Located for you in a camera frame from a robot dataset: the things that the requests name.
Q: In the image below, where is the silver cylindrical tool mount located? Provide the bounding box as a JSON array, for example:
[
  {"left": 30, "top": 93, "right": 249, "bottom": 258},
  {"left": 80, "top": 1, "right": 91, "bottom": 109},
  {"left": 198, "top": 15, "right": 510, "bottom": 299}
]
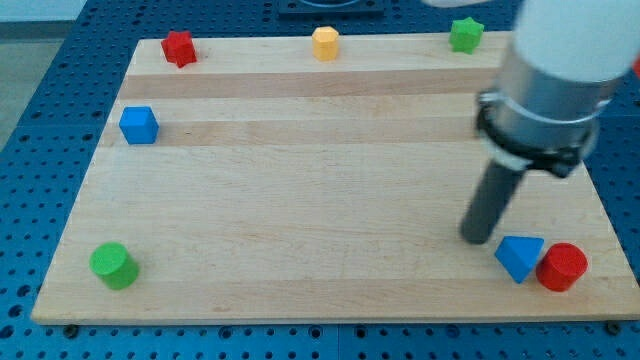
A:
[{"left": 476, "top": 45, "right": 621, "bottom": 178}]

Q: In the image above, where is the red star block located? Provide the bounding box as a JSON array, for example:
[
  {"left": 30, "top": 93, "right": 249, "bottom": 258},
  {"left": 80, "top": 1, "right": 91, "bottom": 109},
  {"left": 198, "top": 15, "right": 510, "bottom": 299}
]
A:
[{"left": 161, "top": 31, "right": 197, "bottom": 68}]

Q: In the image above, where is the yellow hexagon block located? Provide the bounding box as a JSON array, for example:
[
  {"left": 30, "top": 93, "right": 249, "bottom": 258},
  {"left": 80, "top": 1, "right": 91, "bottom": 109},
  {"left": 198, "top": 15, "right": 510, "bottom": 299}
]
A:
[{"left": 312, "top": 26, "right": 339, "bottom": 61}]

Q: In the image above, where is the green star block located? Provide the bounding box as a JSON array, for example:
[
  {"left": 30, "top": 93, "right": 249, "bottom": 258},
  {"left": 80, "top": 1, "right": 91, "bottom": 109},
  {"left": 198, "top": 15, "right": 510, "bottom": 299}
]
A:
[{"left": 449, "top": 17, "right": 485, "bottom": 54}]

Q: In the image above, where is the blue triangle block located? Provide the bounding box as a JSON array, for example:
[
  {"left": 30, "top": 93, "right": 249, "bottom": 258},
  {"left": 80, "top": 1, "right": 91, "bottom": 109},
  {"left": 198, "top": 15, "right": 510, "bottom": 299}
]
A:
[{"left": 494, "top": 236, "right": 544, "bottom": 284}]

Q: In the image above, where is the green cylinder block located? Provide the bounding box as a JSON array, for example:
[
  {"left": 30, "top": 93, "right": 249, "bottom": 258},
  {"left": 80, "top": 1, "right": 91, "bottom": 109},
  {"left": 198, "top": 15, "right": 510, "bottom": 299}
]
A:
[{"left": 89, "top": 242, "right": 139, "bottom": 290}]

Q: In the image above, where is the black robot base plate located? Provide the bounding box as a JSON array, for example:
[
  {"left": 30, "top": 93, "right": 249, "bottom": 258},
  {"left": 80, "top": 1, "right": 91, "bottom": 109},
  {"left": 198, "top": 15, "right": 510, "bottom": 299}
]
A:
[{"left": 277, "top": 0, "right": 385, "bottom": 17}]

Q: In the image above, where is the wooden board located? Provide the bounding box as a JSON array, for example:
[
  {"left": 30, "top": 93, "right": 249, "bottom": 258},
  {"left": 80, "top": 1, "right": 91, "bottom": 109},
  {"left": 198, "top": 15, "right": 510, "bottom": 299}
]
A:
[{"left": 31, "top": 32, "right": 639, "bottom": 325}]

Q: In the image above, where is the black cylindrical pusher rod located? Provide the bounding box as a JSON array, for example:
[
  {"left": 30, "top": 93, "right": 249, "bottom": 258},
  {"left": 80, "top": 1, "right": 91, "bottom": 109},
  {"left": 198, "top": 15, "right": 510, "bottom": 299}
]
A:
[{"left": 459, "top": 160, "right": 524, "bottom": 245}]

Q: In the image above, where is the red cylinder block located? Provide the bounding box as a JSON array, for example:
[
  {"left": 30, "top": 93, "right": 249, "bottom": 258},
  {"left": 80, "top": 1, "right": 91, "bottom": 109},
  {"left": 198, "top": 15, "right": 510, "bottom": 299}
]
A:
[{"left": 536, "top": 243, "right": 589, "bottom": 292}]

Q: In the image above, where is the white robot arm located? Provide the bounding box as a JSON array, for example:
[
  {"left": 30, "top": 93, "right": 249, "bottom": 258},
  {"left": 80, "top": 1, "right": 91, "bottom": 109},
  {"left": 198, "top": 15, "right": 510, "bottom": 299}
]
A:
[{"left": 459, "top": 0, "right": 639, "bottom": 244}]

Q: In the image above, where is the blue cube block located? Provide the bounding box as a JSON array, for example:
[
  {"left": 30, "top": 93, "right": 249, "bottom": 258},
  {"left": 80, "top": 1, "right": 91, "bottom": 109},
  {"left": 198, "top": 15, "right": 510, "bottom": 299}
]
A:
[{"left": 119, "top": 106, "right": 159, "bottom": 145}]

